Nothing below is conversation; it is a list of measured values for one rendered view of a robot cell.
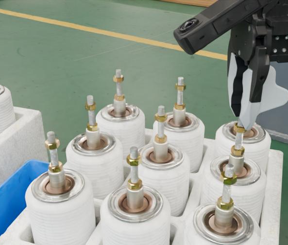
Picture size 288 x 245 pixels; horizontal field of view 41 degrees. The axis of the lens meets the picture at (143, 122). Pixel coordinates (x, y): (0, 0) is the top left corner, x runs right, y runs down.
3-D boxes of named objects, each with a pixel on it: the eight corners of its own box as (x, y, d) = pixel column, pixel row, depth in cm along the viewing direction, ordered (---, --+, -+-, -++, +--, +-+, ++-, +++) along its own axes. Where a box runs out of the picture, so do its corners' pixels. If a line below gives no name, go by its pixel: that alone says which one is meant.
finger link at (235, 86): (267, 114, 56) (282, 58, 51) (228, 117, 55) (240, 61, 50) (259, 102, 59) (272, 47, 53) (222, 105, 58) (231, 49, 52)
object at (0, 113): (-2, 146, 98) (-17, 80, 89) (30, 153, 95) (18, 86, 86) (-28, 167, 90) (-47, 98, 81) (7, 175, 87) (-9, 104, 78)
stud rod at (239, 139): (232, 162, 57) (238, 118, 53) (232, 159, 58) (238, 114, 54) (239, 163, 57) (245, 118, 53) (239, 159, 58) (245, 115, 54)
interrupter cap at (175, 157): (128, 154, 63) (127, 150, 62) (165, 140, 66) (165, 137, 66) (155, 178, 57) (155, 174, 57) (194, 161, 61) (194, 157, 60)
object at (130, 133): (92, 185, 84) (85, 113, 75) (125, 167, 89) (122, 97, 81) (120, 207, 78) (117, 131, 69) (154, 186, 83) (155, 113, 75)
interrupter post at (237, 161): (233, 178, 57) (236, 160, 55) (223, 170, 59) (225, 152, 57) (246, 173, 58) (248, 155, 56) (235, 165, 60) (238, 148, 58)
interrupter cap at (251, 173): (231, 194, 54) (232, 190, 54) (199, 166, 60) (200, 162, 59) (271, 177, 57) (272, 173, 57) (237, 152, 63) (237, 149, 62)
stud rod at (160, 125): (156, 148, 61) (156, 106, 57) (161, 146, 62) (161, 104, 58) (160, 151, 60) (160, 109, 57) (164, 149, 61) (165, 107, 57)
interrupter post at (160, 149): (150, 156, 62) (150, 139, 60) (161, 152, 63) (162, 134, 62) (159, 164, 60) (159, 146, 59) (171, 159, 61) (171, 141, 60)
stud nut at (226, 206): (216, 208, 47) (216, 202, 46) (217, 199, 48) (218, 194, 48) (232, 211, 46) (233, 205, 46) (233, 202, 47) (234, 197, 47)
